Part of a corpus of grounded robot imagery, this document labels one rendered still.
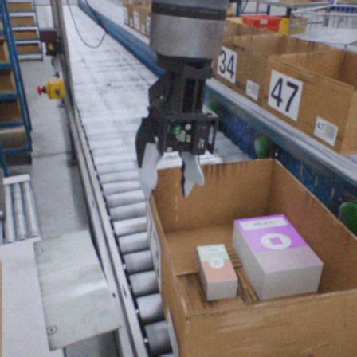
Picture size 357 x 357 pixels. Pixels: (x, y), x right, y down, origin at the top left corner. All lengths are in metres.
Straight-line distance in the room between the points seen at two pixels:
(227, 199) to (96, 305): 0.36
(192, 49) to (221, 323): 0.33
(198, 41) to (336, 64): 1.01
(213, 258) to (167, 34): 0.44
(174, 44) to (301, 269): 0.45
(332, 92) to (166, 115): 0.62
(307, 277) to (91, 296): 0.40
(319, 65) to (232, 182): 0.65
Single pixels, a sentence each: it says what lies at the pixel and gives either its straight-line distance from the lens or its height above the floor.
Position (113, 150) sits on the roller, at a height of 0.74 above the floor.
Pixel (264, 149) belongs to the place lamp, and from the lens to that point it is 1.16.
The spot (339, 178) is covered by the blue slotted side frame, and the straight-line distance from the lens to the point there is 0.93.
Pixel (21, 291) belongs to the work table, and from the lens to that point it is 0.81.
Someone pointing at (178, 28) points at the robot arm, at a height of 1.23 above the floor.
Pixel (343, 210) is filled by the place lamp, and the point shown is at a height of 0.82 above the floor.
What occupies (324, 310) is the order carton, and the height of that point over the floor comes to 0.89.
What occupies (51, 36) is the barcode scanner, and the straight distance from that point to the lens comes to 1.58.
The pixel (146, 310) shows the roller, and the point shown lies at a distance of 0.73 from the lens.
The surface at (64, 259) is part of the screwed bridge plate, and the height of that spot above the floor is 0.75.
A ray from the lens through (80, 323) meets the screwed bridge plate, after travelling 0.72.
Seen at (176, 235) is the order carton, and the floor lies 0.76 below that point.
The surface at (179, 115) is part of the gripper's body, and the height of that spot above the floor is 1.13.
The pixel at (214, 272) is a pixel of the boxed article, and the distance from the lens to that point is 0.72.
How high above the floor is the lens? 1.28
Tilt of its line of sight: 29 degrees down
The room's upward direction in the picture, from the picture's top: straight up
